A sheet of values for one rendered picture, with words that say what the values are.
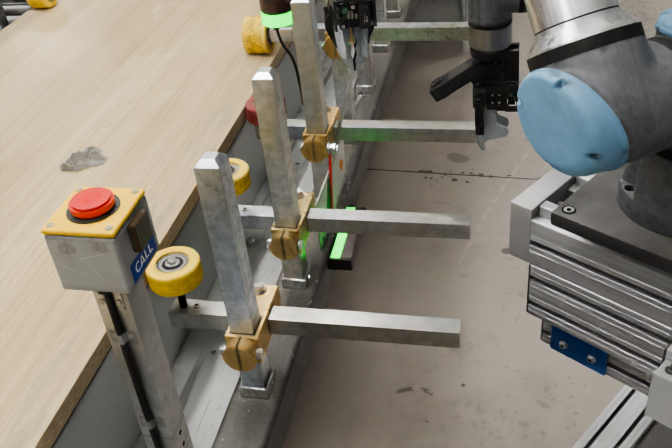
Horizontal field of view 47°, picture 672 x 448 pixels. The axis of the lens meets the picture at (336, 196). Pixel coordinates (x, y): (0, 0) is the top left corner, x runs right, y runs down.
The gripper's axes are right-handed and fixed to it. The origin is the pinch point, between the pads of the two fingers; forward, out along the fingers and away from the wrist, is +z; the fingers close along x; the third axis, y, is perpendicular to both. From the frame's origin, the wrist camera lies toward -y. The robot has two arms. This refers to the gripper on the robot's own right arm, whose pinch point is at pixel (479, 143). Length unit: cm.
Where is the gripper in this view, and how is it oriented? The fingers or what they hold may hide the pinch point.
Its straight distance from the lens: 152.7
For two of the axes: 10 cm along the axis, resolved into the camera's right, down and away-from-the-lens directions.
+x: 2.0, -5.7, 8.0
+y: 9.7, 0.2, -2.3
